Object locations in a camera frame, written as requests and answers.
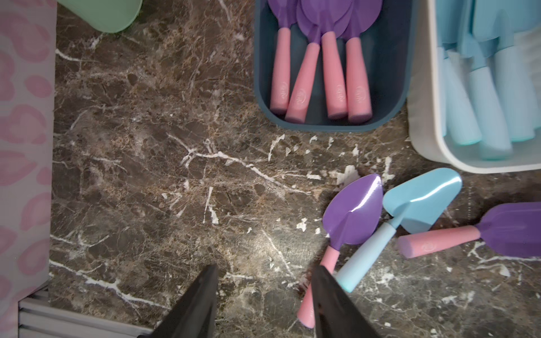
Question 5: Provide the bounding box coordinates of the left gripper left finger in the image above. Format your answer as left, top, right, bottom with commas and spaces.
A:
138, 264, 218, 338

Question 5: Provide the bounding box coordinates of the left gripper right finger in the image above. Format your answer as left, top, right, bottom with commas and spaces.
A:
311, 266, 380, 338

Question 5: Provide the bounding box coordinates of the purple pointed shovel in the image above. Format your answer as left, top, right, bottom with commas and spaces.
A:
296, 172, 384, 330
341, 0, 383, 124

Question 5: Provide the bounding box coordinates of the blue pointed shovel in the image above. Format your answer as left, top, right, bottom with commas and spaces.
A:
435, 1, 481, 146
335, 168, 463, 293

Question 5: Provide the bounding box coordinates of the purple square shovel pink handle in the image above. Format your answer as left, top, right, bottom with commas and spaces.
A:
268, 0, 297, 115

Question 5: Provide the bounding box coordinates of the blue square shovel front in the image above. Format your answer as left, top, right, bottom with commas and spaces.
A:
472, 1, 540, 142

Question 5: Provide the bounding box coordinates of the white storage box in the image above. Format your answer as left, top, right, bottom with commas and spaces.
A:
407, 1, 540, 174

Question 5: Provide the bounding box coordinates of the dark teal storage box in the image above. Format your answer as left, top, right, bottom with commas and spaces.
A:
254, 1, 421, 132

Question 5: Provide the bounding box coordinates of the green pen holder cup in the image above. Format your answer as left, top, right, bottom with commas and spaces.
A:
59, 0, 143, 33

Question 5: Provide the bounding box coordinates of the aluminium front rail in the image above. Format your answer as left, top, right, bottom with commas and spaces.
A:
18, 286, 153, 338

